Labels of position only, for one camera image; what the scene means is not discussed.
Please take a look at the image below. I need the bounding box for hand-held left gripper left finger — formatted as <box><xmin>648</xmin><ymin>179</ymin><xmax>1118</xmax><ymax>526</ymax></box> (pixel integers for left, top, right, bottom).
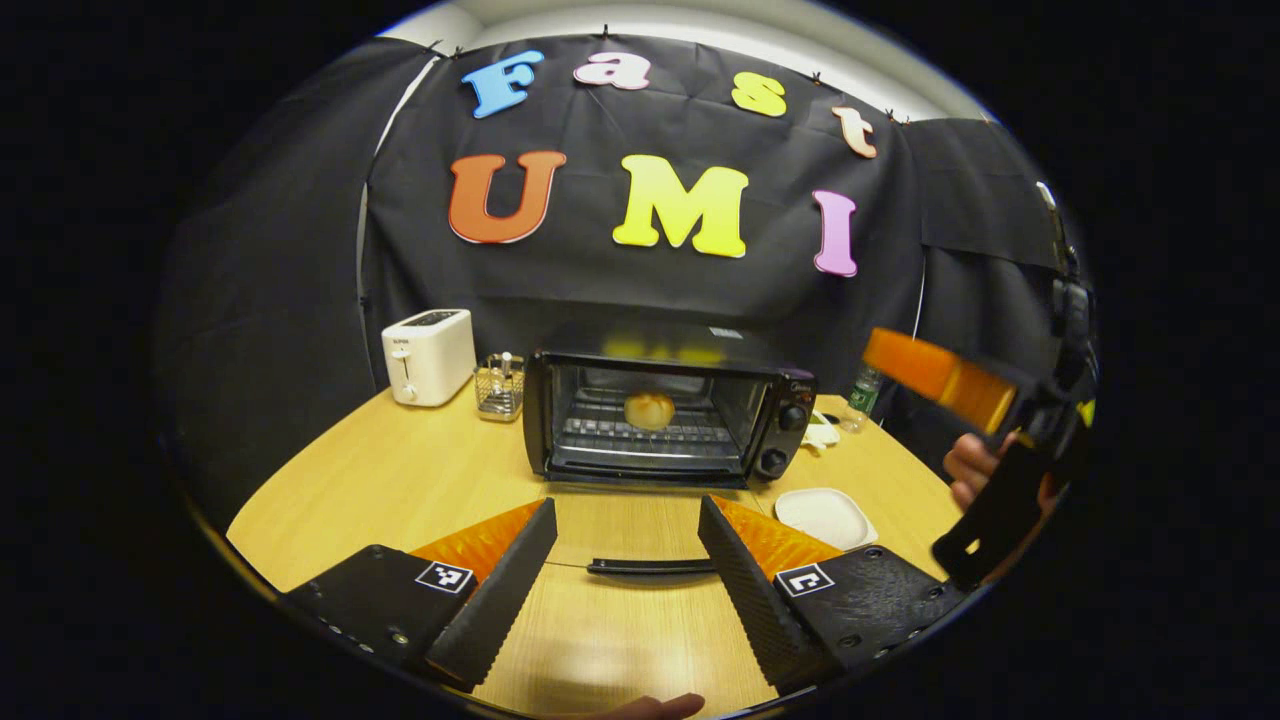
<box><xmin>278</xmin><ymin>497</ymin><xmax>559</xmax><ymax>693</ymax></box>

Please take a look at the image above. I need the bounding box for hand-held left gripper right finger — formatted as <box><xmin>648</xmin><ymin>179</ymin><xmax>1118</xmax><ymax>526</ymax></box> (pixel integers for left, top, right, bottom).
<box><xmin>697</xmin><ymin>494</ymin><xmax>971</xmax><ymax>693</ymax></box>

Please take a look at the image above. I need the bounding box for round bread bun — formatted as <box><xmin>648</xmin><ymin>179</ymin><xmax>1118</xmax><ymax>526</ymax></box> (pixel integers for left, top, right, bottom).
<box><xmin>624</xmin><ymin>392</ymin><xmax>677</xmax><ymax>432</ymax></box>

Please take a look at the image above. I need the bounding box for white toaster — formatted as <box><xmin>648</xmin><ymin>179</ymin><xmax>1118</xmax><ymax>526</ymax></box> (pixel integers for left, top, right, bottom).
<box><xmin>381</xmin><ymin>308</ymin><xmax>478</xmax><ymax>408</ymax></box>

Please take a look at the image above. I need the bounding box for white square plate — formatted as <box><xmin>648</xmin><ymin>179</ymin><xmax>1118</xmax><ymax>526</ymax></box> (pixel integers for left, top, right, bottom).
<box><xmin>774</xmin><ymin>487</ymin><xmax>880</xmax><ymax>552</ymax></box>

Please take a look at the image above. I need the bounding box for clear plastic water bottle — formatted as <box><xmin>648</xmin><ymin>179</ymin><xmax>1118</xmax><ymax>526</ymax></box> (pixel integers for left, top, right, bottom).
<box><xmin>843</xmin><ymin>365</ymin><xmax>887</xmax><ymax>433</ymax></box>

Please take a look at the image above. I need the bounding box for metal wire utensil basket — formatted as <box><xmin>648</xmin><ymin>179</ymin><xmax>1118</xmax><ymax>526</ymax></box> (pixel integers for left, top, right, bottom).
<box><xmin>474</xmin><ymin>352</ymin><xmax>526</xmax><ymax>423</ymax></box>

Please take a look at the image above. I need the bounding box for black electric oven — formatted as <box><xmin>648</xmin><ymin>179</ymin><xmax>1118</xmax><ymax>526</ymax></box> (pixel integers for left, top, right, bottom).
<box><xmin>522</xmin><ymin>345</ymin><xmax>819</xmax><ymax>577</ymax></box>

